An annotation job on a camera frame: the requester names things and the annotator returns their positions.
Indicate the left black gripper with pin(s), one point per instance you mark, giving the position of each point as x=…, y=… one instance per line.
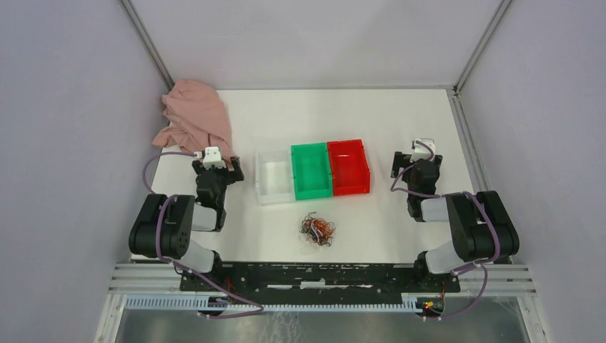
x=234, y=175

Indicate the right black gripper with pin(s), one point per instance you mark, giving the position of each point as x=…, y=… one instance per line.
x=401, y=160

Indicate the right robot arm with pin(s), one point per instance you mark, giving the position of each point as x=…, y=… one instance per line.
x=481, y=230

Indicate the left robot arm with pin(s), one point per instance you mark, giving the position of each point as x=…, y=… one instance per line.
x=164, y=225

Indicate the clear plastic bin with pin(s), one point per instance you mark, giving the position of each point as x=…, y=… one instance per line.
x=273, y=178

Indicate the pink cloth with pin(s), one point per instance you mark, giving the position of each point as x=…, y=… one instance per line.
x=197, y=119

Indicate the red plastic bin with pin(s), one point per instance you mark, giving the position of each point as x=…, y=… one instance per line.
x=349, y=167

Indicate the green plastic bin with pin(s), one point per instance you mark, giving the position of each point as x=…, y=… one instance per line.
x=312, y=174

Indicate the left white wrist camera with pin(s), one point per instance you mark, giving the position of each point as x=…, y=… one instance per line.
x=212, y=158

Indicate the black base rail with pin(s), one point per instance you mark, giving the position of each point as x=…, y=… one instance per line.
x=280, y=283

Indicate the aluminium frame rail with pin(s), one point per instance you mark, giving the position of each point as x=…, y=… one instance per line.
x=504, y=280

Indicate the white slotted cable duct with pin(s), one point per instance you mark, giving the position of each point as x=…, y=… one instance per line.
x=209, y=304

